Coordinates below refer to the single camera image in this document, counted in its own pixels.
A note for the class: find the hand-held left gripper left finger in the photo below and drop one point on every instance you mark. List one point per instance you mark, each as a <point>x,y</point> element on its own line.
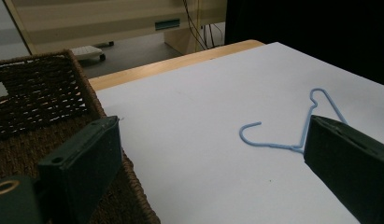
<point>83,161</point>

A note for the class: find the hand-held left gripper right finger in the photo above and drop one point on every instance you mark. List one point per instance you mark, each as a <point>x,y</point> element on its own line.
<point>348,161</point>

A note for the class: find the brown woven basket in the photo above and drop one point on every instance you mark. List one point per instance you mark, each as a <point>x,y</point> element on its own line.
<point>40,99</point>

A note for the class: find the beige cabinet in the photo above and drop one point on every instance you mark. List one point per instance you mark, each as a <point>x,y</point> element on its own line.
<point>102,21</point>

